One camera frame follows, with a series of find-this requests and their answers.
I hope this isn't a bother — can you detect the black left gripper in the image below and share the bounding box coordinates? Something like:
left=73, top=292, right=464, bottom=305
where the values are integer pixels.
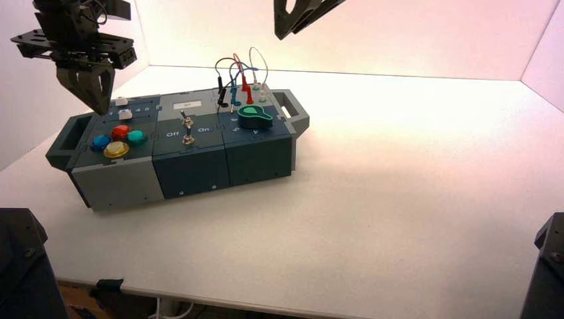
left=11, top=0, right=138, bottom=116

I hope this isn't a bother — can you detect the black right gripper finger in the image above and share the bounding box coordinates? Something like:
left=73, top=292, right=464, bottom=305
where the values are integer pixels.
left=273, top=0, right=325, bottom=41
left=291, top=0, right=347, bottom=35

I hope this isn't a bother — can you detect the blue push button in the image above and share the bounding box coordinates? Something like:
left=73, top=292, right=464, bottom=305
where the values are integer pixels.
left=90, top=135, right=113, bottom=153

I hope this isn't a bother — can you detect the red push button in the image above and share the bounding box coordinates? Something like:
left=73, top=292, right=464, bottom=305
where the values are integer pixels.
left=110, top=125, right=132, bottom=142

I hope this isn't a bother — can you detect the yellow push button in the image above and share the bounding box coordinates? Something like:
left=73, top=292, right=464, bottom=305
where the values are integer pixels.
left=102, top=140, right=131, bottom=160

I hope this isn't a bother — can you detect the green push button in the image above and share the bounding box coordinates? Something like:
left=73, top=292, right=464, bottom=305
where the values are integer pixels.
left=126, top=130, right=148, bottom=148

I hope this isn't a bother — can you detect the green rotary pointer knob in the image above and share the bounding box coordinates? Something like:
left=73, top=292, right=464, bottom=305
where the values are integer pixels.
left=237, top=105, right=275, bottom=130

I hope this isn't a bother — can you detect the grey and blue control box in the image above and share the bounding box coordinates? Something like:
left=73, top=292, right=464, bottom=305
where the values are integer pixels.
left=45, top=89, right=310, bottom=213

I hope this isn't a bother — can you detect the black table edge clamp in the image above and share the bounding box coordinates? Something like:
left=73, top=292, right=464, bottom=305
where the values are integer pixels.
left=89, top=278, right=126, bottom=301

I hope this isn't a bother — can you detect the white table leg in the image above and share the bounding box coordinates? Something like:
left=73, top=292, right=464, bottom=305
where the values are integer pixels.
left=160, top=297, right=178, bottom=319

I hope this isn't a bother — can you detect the white jumper cable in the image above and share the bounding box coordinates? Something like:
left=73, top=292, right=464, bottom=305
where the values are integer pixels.
left=248, top=47, right=269, bottom=104

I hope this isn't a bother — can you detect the red jumper cable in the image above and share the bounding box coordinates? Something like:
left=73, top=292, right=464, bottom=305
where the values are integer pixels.
left=232, top=53, right=255, bottom=106

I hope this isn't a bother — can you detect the blue jumper cable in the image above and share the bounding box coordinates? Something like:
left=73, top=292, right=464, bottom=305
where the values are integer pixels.
left=227, top=61, right=258, bottom=108

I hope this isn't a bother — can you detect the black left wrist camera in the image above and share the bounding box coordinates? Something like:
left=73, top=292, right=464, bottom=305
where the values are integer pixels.
left=105, top=0, right=132, bottom=21

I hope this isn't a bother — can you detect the black jumper cable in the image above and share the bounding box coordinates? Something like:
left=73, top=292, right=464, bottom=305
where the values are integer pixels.
left=213, top=57, right=241, bottom=116

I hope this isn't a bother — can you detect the white cable under table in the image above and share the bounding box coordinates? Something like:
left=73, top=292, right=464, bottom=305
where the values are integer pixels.
left=148, top=300, right=195, bottom=319

